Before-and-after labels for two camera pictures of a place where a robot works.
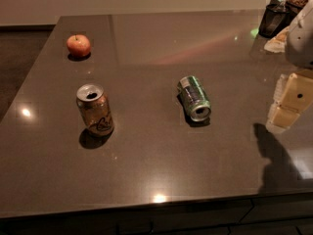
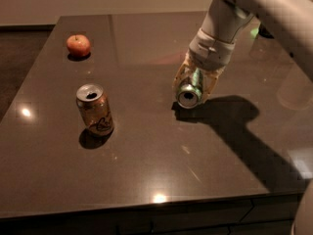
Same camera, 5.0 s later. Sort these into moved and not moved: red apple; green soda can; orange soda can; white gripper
Moved: green soda can; white gripper
Not moved: red apple; orange soda can
